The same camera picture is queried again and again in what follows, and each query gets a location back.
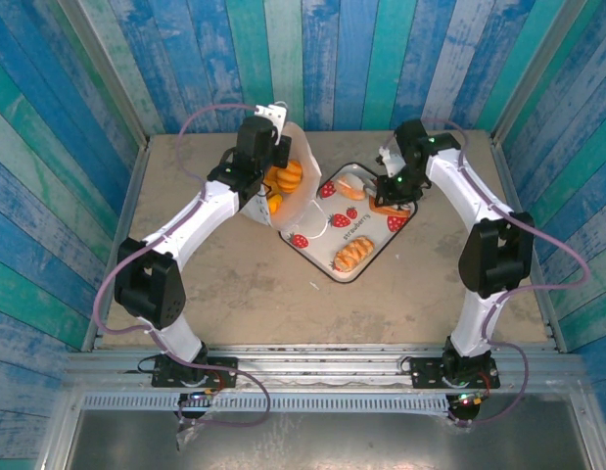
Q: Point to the white and grey utensil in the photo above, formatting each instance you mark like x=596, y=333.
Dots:
x=368, y=185

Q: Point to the white paper bag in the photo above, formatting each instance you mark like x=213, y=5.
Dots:
x=302, y=205

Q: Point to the pale braided fake bread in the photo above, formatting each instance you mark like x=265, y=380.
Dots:
x=354, y=253

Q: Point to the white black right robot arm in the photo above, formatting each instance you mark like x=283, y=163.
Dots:
x=496, y=254

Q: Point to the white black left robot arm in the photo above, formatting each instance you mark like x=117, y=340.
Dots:
x=151, y=284

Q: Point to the white strawberry print tray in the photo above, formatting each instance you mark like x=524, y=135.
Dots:
x=319, y=252

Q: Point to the small LED circuit board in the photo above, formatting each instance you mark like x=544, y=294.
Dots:
x=200, y=394
x=469, y=400

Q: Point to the steel sheet panel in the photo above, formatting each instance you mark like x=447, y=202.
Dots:
x=332, y=440

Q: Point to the clear plastic wrap scrap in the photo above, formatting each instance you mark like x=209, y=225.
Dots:
x=185, y=433

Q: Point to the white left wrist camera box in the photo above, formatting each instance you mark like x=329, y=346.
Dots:
x=272, y=115

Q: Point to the aluminium table side rail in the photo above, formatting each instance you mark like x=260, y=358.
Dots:
x=511, y=186
x=130, y=196

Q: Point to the aluminium corner post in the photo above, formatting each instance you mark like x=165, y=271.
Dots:
x=112, y=83
x=534, y=73

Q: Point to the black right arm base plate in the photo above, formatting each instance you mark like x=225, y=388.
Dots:
x=425, y=374

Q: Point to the aluminium mounting rail frame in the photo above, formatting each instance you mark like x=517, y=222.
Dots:
x=322, y=364

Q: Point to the black round mount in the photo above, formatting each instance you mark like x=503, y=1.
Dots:
x=464, y=415
x=190, y=416

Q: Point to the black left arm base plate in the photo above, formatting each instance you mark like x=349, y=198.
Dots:
x=161, y=379

